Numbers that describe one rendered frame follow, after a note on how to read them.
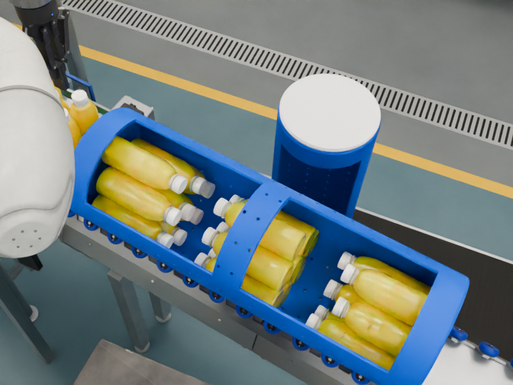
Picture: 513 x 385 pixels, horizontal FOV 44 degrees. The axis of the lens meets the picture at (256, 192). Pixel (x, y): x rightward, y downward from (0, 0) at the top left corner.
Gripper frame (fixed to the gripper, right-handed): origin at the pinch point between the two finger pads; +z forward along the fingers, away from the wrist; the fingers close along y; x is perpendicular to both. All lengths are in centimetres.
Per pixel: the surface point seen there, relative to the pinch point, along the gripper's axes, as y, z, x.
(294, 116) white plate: -43, 33, 36
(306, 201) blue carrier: -10, 16, 55
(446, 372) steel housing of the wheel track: -3, 44, 98
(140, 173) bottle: 1.5, 19.3, 19.1
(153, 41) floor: -131, 137, -88
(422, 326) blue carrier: 5, 15, 87
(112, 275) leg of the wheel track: 8, 74, 5
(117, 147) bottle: -0.8, 17.7, 11.4
